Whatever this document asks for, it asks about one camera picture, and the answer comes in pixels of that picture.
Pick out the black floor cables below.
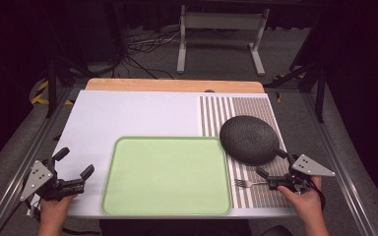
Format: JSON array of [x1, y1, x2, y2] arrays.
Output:
[[121, 48, 178, 81]]

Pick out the white floor cables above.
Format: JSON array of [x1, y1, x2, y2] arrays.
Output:
[[127, 28, 182, 47]]

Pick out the black tripod stand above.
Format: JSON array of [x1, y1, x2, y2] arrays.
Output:
[[264, 19, 327, 124], [44, 57, 90, 119]]

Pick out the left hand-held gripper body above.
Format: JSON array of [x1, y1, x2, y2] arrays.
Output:
[[19, 156, 87, 203]]

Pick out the white table board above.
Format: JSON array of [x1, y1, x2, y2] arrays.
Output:
[[31, 89, 298, 220]]

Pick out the light green tray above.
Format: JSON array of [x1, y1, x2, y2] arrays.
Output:
[[100, 136, 234, 216]]

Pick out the grey metal stand frame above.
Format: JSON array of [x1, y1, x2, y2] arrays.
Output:
[[176, 4, 271, 77]]

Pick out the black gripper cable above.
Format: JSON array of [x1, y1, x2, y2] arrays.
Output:
[[309, 178, 327, 211]]

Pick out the grey striped placemat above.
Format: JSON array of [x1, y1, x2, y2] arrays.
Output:
[[199, 95, 293, 209]]

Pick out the yellow black floor tape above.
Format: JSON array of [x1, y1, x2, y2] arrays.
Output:
[[29, 80, 75, 106], [273, 73, 307, 104]]

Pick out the aluminium frame rail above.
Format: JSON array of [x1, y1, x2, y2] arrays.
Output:
[[299, 91, 378, 236], [0, 86, 78, 236]]

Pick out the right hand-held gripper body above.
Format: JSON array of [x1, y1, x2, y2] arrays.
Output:
[[267, 153, 337, 195]]

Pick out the person's left hand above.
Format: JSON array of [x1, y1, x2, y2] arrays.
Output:
[[38, 195, 79, 231]]

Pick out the person's dark clothing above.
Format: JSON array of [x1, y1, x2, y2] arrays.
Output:
[[98, 218, 293, 236]]

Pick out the silver metal fork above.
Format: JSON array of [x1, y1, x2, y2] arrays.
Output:
[[234, 178, 272, 190]]

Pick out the person's right hand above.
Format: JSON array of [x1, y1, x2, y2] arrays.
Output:
[[277, 175, 330, 231]]

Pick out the black frying pan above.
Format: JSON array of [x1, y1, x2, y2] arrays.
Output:
[[219, 115, 281, 166]]

